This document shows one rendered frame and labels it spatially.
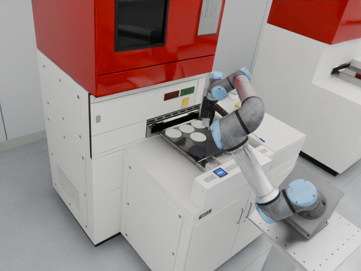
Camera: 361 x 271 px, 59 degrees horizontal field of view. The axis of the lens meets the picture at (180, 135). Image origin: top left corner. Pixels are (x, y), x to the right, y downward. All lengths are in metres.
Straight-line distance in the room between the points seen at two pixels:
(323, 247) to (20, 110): 2.68
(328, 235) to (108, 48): 1.36
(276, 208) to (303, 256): 0.26
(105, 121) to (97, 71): 0.33
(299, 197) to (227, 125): 0.43
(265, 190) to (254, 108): 0.36
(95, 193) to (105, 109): 0.57
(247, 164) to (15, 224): 1.87
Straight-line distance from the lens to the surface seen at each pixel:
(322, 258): 1.65
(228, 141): 1.33
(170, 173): 1.79
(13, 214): 2.79
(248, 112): 1.32
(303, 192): 1.47
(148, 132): 1.97
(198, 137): 1.98
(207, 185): 1.55
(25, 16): 3.02
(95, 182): 1.98
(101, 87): 1.59
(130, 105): 1.80
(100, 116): 1.72
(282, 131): 2.14
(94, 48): 1.51
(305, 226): 1.67
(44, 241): 2.56
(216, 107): 1.85
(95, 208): 2.13
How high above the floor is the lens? 1.97
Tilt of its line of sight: 33 degrees down
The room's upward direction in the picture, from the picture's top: 9 degrees clockwise
